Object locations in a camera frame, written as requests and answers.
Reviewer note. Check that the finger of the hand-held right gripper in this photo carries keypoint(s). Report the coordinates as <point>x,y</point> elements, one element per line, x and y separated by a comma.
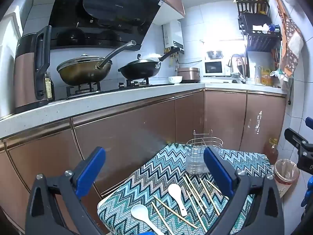
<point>309,122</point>
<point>296,139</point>

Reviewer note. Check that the brown rice cooker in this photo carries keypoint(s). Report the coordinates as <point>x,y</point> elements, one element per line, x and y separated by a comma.
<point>189,74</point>

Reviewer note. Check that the bronze wok with glass lid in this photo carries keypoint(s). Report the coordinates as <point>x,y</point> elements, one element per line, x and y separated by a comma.
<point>80,69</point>

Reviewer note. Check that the brown patterned hanging cloth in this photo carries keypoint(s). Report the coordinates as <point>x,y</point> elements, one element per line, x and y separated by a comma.
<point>291,46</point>

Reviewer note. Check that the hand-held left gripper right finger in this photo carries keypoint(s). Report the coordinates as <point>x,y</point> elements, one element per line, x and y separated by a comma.
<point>218,173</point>

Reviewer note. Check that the brown black kitchen appliance jug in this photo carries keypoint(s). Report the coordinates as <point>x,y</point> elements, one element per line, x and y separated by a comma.
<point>25,73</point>

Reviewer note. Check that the large cooking oil jug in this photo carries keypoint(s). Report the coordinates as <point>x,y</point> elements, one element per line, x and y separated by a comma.
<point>271,151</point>

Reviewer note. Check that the black range hood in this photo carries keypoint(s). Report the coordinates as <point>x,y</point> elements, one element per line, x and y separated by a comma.
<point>102,12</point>

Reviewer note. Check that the black dish rack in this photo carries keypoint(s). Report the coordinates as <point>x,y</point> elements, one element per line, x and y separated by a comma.
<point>260,41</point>

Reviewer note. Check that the bamboo chopsticks group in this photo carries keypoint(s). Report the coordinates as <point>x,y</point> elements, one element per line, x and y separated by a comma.
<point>166,205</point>

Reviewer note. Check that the person's right hand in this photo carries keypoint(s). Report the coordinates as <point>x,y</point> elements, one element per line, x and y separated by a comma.
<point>308,193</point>

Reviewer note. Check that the white water heater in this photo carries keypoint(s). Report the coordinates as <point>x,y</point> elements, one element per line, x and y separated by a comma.
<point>174,35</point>

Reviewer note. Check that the white rag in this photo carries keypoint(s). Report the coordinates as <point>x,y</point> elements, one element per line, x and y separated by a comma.
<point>259,28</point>

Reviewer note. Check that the trash bin with bag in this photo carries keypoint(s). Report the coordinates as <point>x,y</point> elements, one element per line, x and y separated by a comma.
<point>286,176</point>

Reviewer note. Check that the black wok with lid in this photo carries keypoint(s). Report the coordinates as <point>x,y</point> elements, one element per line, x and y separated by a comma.
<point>139,69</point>

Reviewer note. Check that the white thermos bottle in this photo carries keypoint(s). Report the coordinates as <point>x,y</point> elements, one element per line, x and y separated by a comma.
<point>257,74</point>

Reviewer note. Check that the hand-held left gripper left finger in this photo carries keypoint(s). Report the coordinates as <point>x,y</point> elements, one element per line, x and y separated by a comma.
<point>91,172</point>

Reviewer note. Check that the steel kitchen faucet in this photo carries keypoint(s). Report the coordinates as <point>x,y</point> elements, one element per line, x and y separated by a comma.
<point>240,61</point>

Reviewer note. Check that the white ceramic spoon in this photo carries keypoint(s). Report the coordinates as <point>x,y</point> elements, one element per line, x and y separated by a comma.
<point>175,193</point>
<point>139,214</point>

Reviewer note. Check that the white microwave oven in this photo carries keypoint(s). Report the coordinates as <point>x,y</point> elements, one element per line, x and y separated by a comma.
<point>214,67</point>

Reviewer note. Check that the metal bowls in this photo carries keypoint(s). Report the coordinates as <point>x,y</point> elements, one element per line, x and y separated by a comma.
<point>214,54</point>

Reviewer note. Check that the white bowl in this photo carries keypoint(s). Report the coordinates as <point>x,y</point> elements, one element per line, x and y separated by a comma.
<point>175,79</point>

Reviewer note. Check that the zigzag knitted table cloth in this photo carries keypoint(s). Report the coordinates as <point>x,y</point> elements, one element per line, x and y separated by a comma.
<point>137,191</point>

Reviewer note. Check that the black gas stove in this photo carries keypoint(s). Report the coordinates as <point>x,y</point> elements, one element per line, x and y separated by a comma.
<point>110,88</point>

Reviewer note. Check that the white stone kitchen counter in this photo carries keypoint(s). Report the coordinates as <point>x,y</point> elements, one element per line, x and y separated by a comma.
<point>102,102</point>

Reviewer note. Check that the dark glass oil bottle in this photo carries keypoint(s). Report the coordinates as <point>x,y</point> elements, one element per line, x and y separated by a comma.
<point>49,88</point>

